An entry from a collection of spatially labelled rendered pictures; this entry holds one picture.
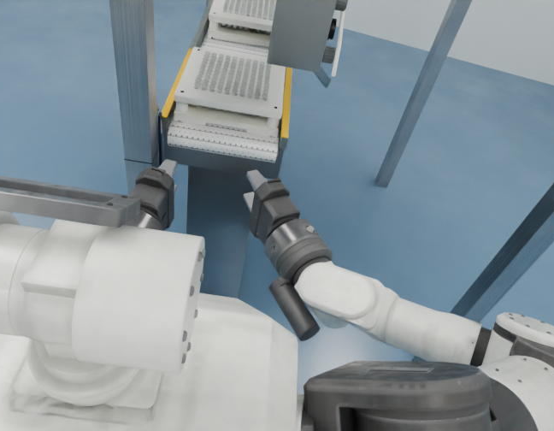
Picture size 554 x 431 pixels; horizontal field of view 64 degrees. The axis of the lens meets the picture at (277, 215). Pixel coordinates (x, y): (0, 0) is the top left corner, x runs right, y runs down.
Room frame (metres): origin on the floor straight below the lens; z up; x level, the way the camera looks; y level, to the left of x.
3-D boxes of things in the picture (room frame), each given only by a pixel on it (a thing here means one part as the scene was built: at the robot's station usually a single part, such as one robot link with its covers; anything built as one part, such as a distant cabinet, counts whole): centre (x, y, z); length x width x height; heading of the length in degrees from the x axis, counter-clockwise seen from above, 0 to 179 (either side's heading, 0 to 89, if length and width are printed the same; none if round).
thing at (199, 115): (0.99, 0.18, 0.90); 0.24 x 0.24 x 0.02; 7
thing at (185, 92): (0.99, 0.18, 0.95); 0.25 x 0.24 x 0.02; 97
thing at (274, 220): (0.51, -0.02, 0.97); 0.12 x 0.10 x 0.13; 38
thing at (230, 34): (1.45, 0.23, 0.90); 0.24 x 0.24 x 0.02; 8
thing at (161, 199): (0.46, 0.20, 0.97); 0.12 x 0.10 x 0.13; 178
